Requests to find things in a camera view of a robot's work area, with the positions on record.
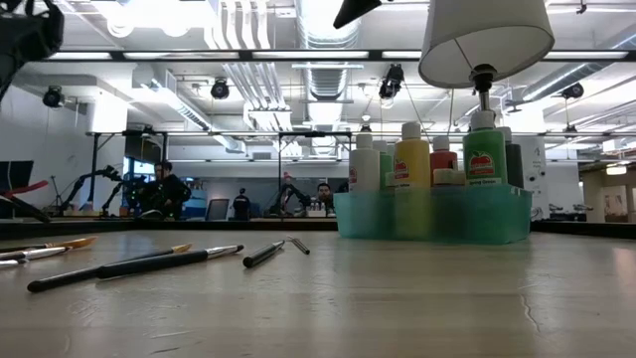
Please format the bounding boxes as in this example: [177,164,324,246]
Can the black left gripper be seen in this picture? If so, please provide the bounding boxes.
[0,0,66,100]

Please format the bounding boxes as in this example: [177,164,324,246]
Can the white paint bottle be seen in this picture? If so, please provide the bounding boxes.
[348,132,382,194]

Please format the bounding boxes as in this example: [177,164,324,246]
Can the yellow apple-label paint bottle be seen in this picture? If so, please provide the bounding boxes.
[394,121,432,240]

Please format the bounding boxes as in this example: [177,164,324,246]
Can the large plain green paint bottle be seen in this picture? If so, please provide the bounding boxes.
[373,139,397,190]

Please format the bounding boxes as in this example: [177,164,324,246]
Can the large pink paint bottle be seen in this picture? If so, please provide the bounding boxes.
[429,134,459,173]

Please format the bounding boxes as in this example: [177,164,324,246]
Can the labelled light green paint bottle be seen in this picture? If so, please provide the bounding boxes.
[461,109,509,188]

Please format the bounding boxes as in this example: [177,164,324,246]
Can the orange handled paintbrush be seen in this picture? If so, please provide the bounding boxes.
[0,236,99,254]

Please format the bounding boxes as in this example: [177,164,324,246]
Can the grey paint bottle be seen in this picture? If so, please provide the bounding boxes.
[505,142,526,189]

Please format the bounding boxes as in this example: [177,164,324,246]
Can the white shade table lamp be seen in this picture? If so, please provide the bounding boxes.
[418,0,557,120]

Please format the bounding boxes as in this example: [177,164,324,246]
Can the teal translucent plastic bin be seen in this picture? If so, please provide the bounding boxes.
[332,184,533,246]

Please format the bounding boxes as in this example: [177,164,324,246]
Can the white cylindrical column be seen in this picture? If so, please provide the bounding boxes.
[520,134,548,220]

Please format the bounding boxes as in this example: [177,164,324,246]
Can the fan paintbrush orange bristles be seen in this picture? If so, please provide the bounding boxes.
[286,236,311,257]

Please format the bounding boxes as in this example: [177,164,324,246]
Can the grey office chair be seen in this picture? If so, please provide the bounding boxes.
[205,197,232,222]

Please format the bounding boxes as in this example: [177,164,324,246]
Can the thin paintbrush yellow tip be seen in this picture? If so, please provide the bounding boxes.
[27,243,194,294]

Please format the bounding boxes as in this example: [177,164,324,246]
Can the short black paintbrush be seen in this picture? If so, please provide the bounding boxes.
[241,240,287,270]

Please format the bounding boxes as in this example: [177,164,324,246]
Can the black paintbrush silver ferrule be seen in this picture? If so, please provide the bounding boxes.
[98,244,245,281]

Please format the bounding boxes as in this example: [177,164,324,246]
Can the silver ventilation duct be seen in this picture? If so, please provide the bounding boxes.
[295,0,364,100]

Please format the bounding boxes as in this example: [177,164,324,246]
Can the black wall monitor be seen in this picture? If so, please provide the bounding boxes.
[0,159,35,193]

